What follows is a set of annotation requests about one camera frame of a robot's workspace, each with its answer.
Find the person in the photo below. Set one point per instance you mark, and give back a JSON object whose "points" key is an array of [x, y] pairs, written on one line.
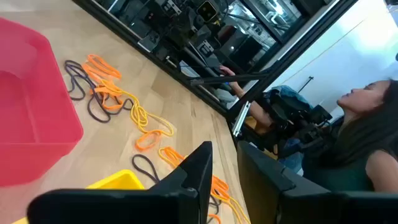
{"points": [[357, 149]]}

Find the black thin stand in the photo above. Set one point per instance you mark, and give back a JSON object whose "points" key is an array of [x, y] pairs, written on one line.
{"points": [[306, 84]]}

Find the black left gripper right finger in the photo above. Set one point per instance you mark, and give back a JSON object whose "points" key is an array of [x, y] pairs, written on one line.
{"points": [[261, 180]]}

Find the pink plastic basket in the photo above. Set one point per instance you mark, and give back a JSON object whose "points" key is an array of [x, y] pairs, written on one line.
{"points": [[31, 109]]}

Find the person's hand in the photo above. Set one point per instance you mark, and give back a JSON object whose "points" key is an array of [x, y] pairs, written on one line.
{"points": [[227, 71]]}

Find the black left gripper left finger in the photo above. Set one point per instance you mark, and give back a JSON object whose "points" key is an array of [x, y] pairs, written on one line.
{"points": [[199, 174]]}

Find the yellow plastic slotted basket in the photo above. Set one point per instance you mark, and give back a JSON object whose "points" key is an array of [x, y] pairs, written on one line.
{"points": [[121, 182]]}

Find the silver-rimmed camera box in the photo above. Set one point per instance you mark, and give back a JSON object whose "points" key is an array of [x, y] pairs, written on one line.
{"points": [[206, 11]]}

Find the black robotic device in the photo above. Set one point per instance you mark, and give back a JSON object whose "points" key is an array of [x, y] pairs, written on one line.
{"points": [[289, 118]]}

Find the silver aluminium frame bar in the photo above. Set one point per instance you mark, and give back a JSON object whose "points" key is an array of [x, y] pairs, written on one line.
{"points": [[241, 118]]}

